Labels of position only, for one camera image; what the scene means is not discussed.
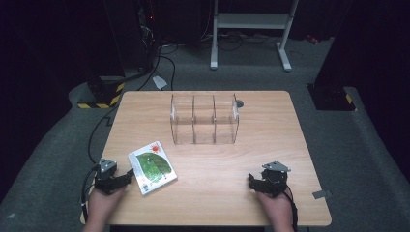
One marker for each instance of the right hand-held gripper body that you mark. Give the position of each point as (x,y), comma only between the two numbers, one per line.
(274,180)

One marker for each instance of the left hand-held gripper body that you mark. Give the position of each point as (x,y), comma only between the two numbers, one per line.
(106,180)

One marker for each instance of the white book with green leaf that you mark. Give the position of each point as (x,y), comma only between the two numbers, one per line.
(152,167)

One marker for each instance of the clear acrylic divider rack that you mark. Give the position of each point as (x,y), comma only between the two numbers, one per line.
(204,119)

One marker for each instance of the person's left hand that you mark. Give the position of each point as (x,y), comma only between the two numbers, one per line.
(102,204)

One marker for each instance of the person's right hand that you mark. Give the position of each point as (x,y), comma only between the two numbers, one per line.
(277,206)

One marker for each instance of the grey tape strip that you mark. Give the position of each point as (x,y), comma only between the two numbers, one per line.
(321,194)

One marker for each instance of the grey round table grommet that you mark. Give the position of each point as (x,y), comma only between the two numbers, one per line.
(239,103)

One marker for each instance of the black yellow striped stand base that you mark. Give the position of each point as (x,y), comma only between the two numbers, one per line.
(333,98)
(101,96)

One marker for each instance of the white plug on floor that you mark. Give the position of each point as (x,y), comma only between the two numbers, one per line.
(159,82)

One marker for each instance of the dark equipment rack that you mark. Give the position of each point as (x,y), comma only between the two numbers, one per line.
(145,35)

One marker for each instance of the small red object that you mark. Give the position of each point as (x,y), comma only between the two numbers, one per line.
(312,39)

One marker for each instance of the white metal stand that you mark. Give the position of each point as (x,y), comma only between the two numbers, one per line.
(251,22)

